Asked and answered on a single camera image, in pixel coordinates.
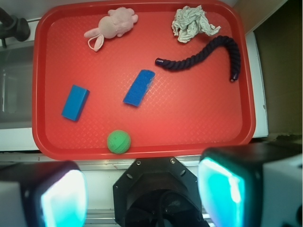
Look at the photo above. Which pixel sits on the crumpled grey cloth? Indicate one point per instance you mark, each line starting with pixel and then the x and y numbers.
pixel 191 21

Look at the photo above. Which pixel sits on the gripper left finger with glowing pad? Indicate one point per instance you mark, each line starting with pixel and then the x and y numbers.
pixel 46 194

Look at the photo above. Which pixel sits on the black octagonal mount base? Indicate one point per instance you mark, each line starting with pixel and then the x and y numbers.
pixel 157 192

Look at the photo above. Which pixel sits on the blue sponge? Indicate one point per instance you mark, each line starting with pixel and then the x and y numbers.
pixel 139 88

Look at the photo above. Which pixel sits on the black clamp knob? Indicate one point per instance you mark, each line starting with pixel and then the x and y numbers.
pixel 12 26

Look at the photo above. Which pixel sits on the pink plush bunny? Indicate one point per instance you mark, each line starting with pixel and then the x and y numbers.
pixel 117 22

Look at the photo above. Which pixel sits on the red plastic tray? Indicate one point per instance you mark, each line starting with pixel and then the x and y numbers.
pixel 182 113

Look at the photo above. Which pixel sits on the green textured ball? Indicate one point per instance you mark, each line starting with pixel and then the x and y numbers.
pixel 118 142

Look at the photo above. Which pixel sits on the blue rectangular block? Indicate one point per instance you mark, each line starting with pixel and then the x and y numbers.
pixel 75 103

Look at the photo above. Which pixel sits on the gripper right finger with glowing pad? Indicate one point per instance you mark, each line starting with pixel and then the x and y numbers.
pixel 254 185

